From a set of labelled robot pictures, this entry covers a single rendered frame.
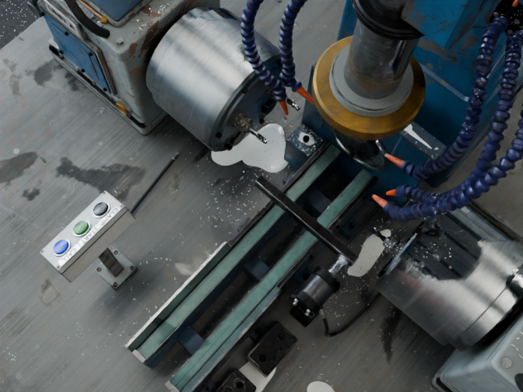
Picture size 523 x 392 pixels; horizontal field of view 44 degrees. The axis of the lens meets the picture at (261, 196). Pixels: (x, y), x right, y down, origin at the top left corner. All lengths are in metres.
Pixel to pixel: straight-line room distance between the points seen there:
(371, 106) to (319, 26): 0.77
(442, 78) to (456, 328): 0.46
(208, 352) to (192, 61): 0.57
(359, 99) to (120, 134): 0.76
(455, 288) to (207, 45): 0.64
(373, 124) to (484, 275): 0.34
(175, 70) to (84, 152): 0.42
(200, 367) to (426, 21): 0.81
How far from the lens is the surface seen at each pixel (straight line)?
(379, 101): 1.01
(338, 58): 1.04
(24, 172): 1.63
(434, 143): 1.24
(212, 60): 1.26
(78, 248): 1.23
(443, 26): 0.80
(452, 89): 1.27
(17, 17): 2.87
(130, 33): 1.31
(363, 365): 1.46
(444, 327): 1.20
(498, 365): 1.15
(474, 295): 1.16
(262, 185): 1.28
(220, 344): 1.32
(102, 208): 1.25
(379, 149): 1.30
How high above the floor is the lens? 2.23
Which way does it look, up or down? 70 degrees down
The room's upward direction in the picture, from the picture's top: 4 degrees clockwise
